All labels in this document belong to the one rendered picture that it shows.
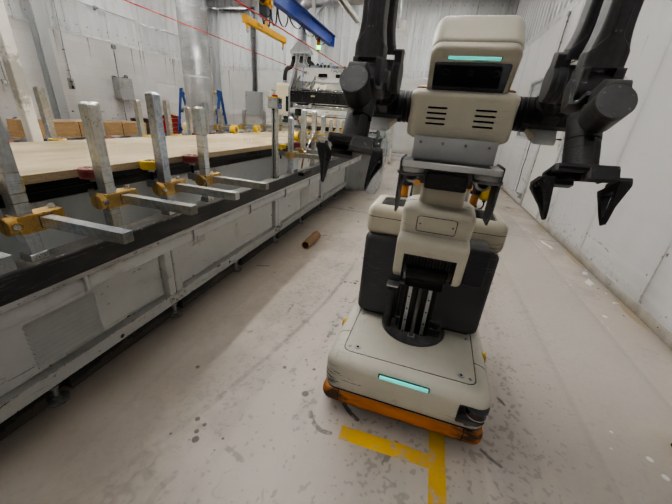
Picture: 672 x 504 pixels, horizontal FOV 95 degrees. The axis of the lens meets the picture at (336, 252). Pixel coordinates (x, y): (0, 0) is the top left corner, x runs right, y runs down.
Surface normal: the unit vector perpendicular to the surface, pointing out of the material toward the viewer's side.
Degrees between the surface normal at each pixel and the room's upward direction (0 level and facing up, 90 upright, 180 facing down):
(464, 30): 43
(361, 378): 90
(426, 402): 90
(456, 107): 98
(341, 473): 0
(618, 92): 64
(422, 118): 98
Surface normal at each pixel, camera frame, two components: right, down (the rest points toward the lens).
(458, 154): -0.31, 0.36
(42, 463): 0.07, -0.91
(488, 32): -0.15, -0.43
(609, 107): -0.25, -0.07
